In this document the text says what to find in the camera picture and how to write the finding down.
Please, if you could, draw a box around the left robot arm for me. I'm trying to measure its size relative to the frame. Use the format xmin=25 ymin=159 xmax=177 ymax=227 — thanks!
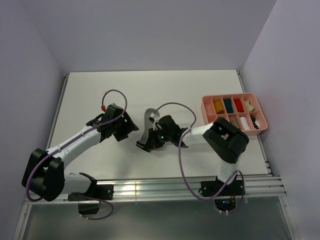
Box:
xmin=21 ymin=103 xmax=139 ymax=202

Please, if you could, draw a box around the brown rolled sock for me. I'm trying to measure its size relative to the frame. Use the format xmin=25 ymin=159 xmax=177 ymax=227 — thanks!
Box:
xmin=229 ymin=116 xmax=239 ymax=126

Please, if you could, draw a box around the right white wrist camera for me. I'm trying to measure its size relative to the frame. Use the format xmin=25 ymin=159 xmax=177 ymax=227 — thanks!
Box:
xmin=149 ymin=111 xmax=160 ymax=130

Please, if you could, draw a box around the beige rolled sock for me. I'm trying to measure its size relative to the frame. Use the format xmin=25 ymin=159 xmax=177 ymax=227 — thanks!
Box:
xmin=244 ymin=100 xmax=255 ymax=112

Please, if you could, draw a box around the white rolled sock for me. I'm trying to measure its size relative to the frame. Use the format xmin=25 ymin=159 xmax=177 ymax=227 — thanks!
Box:
xmin=240 ymin=116 xmax=251 ymax=131

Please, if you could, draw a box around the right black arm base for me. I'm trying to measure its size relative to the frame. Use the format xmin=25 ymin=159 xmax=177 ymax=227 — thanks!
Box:
xmin=198 ymin=178 xmax=246 ymax=214

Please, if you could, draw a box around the red rolled sock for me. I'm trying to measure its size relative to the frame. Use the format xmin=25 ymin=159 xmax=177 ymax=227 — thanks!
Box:
xmin=233 ymin=98 xmax=245 ymax=113

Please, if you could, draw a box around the black white striped sock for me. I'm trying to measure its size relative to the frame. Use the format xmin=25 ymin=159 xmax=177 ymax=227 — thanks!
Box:
xmin=250 ymin=116 xmax=260 ymax=130

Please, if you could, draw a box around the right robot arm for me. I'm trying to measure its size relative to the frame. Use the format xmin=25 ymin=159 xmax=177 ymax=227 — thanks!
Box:
xmin=136 ymin=115 xmax=249 ymax=195

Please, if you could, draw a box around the pink divided organizer tray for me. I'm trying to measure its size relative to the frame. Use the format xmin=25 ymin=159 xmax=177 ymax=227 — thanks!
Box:
xmin=201 ymin=93 xmax=268 ymax=136

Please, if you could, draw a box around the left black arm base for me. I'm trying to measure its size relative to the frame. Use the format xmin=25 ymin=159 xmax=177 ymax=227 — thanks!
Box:
xmin=67 ymin=184 xmax=114 ymax=218

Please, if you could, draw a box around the mustard yellow striped sock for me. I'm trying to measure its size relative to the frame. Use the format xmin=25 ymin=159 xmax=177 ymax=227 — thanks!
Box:
xmin=213 ymin=100 xmax=225 ymax=115

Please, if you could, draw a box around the dark green reindeer sock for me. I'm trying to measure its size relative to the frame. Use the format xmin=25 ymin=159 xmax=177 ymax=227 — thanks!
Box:
xmin=223 ymin=98 xmax=234 ymax=114

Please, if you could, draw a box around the grey striped sock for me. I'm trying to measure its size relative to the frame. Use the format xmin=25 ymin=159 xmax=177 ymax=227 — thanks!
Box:
xmin=136 ymin=108 xmax=156 ymax=152

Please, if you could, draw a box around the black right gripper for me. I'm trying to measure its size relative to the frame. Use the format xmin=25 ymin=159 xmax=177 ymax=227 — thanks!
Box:
xmin=145 ymin=127 xmax=173 ymax=150

